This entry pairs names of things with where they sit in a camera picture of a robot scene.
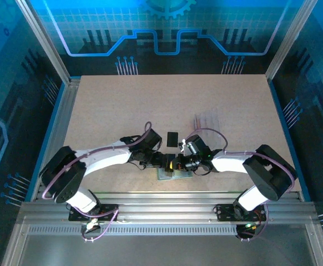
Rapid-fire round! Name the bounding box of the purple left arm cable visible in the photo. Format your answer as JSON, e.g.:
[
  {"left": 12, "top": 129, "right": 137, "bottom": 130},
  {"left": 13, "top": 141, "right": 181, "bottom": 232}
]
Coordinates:
[{"left": 42, "top": 121, "right": 153, "bottom": 243}]

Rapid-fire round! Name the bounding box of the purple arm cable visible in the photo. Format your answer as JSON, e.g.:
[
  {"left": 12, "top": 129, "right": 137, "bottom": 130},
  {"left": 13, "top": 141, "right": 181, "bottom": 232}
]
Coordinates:
[
  {"left": 185, "top": 127, "right": 295, "bottom": 242},
  {"left": 42, "top": 121, "right": 153, "bottom": 243}
]

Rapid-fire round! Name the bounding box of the green card holder wallet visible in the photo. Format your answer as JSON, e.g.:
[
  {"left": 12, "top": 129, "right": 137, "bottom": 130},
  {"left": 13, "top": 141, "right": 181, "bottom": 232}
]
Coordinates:
[{"left": 156, "top": 166, "right": 193, "bottom": 181}]

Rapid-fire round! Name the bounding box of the clear acrylic card stand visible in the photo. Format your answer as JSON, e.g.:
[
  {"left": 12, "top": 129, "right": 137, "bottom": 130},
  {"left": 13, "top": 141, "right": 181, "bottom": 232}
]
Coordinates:
[{"left": 193, "top": 108, "right": 220, "bottom": 142}]

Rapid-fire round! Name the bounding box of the aluminium frame rail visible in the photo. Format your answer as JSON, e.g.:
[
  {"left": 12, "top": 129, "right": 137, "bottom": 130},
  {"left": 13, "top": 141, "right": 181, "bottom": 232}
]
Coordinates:
[{"left": 17, "top": 191, "right": 317, "bottom": 226}]

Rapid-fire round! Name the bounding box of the aluminium corner post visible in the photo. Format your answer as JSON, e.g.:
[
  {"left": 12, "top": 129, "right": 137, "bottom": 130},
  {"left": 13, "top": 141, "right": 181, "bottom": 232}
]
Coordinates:
[
  {"left": 15, "top": 0, "right": 73, "bottom": 85},
  {"left": 265, "top": 0, "right": 319, "bottom": 81}
]

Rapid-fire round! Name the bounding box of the grey metal panel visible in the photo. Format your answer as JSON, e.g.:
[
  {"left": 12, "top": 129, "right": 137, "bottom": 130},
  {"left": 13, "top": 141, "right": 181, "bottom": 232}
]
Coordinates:
[{"left": 0, "top": 221, "right": 323, "bottom": 266}]

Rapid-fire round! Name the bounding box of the grey slotted cable duct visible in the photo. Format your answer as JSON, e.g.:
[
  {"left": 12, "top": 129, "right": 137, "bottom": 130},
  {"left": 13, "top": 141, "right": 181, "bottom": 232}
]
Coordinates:
[{"left": 27, "top": 224, "right": 309, "bottom": 236}]

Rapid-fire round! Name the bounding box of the black card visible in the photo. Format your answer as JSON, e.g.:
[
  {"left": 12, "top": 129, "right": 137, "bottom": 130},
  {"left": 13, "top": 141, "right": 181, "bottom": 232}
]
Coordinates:
[{"left": 166, "top": 131, "right": 180, "bottom": 149}]

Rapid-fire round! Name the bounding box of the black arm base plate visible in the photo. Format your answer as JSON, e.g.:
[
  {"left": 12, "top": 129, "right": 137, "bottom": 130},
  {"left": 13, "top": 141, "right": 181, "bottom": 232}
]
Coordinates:
[
  {"left": 68, "top": 203, "right": 120, "bottom": 222},
  {"left": 215, "top": 203, "right": 268, "bottom": 222}
]

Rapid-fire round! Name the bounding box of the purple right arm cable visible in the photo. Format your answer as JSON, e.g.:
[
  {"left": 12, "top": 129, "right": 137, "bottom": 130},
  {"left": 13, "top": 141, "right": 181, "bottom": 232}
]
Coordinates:
[{"left": 185, "top": 127, "right": 295, "bottom": 242}]

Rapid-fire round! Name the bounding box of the aluminium side rail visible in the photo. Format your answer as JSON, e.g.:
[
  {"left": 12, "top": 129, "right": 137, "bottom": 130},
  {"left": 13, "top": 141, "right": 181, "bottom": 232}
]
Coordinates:
[{"left": 31, "top": 78, "right": 81, "bottom": 202}]

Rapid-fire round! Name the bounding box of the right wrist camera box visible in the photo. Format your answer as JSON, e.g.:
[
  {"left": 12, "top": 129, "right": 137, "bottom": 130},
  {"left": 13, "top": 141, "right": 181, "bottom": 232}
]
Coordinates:
[{"left": 179, "top": 138, "right": 200, "bottom": 156}]

